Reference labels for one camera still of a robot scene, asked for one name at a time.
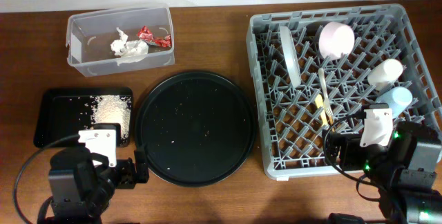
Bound white rice pile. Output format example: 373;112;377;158
75;95;132;147

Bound white plastic fork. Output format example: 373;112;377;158
318;68;334;124

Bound yellow plastic knife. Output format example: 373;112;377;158
314;94;329;126

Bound light blue cup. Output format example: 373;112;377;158
375;86;413;118

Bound white plastic cup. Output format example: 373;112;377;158
367;59;403;91

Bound white napkin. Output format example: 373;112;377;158
110;27;148;66

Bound grey plate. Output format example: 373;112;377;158
279;26;302;88

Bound pink bowl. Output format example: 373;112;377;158
318;21;355;60

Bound red snack wrapper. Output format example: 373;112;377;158
137;26;172;48

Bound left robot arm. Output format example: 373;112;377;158
37;123;149;223

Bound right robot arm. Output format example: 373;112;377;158
323;103;441;223

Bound grey dishwasher rack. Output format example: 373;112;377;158
246;4;441;180

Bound clear plastic waste bin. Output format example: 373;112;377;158
66;4;175;77

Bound black rectangular tray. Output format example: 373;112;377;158
34;87;133;148

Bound round black serving tray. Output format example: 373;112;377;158
134;71;258;187

